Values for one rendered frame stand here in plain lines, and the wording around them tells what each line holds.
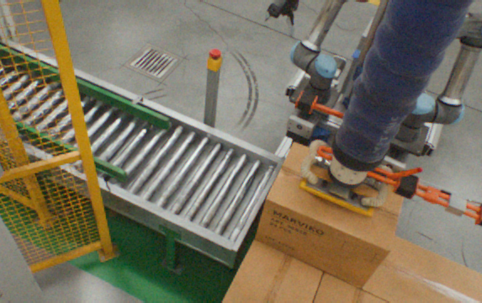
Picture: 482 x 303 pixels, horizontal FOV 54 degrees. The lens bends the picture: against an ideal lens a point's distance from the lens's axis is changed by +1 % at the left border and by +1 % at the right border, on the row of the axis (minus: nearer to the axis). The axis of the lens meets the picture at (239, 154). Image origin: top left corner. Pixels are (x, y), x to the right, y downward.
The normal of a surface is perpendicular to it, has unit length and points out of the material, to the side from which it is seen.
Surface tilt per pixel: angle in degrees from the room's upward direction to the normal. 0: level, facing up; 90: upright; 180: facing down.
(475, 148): 0
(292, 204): 0
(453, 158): 0
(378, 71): 73
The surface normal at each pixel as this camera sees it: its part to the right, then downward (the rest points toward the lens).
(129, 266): 0.11, -0.62
